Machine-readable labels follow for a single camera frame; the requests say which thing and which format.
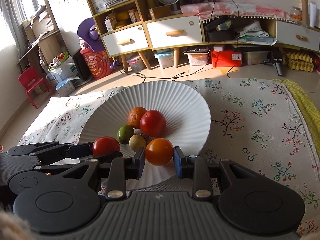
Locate black bag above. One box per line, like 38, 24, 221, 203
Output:
205, 15, 236, 43

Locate clear storage box blue lid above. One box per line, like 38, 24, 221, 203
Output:
153, 50, 176, 69

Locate glass jar with orange contents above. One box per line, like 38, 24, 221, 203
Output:
290, 7, 303, 22

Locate wooden cabinet with shelves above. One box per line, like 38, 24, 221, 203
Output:
86, 0, 206, 73

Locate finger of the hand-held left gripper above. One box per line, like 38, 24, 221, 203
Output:
7, 141, 95, 159
34, 151, 123, 172

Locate white ribbed plate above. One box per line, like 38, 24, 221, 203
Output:
79, 81, 212, 190

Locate red-orange tomato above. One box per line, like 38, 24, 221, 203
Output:
92, 136, 121, 157

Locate yellow patterned mat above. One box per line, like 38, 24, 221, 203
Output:
273, 79, 320, 153

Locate purple hat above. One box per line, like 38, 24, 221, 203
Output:
77, 17, 106, 53

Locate orange tomato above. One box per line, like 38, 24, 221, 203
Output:
145, 138, 174, 166

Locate green lime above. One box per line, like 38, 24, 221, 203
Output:
117, 125, 135, 145

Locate white low cabinet drawer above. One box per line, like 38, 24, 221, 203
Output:
276, 21, 320, 52

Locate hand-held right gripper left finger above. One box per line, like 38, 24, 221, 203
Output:
54, 147, 146, 201

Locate orange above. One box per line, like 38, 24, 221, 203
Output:
127, 107, 148, 129

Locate low wooden side cabinet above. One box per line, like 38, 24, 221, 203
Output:
199, 14, 320, 53

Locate cardboard tube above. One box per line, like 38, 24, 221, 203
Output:
297, 0, 310, 27

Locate red plastic chair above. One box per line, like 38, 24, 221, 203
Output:
18, 67, 54, 110

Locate pink floral cloth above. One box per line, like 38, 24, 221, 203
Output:
180, 1, 304, 23

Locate black handheld vacuum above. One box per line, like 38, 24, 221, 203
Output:
263, 51, 284, 76

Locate light blue tissue box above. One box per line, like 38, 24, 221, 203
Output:
55, 77, 76, 98

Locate white drawer with round sticker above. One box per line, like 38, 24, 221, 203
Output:
145, 16, 204, 49

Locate wooden shelf unit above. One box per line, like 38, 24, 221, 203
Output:
17, 0, 63, 73

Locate clear plastic storage bin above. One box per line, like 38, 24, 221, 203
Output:
242, 50, 271, 66

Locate clear storage box black lid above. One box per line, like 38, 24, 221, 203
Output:
183, 47, 211, 66

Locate yellow egg trays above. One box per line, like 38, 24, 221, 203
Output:
285, 50, 315, 71

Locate white bag with clutter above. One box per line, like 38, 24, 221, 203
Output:
48, 52, 79, 84

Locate red tomato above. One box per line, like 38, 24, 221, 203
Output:
140, 110, 167, 137

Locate white drawer with wooden handle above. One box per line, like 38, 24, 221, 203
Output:
102, 26, 150, 57

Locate floral tablecloth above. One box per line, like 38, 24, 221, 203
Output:
19, 78, 320, 238

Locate red box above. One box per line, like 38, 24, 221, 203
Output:
211, 48, 243, 68

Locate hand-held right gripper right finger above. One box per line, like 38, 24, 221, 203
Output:
173, 146, 272, 199

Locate red printed bucket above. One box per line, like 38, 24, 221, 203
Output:
79, 47, 116, 80

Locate black floor heater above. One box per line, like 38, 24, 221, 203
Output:
73, 51, 93, 83

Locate small beige round fruit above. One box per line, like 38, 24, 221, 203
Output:
129, 134, 147, 153

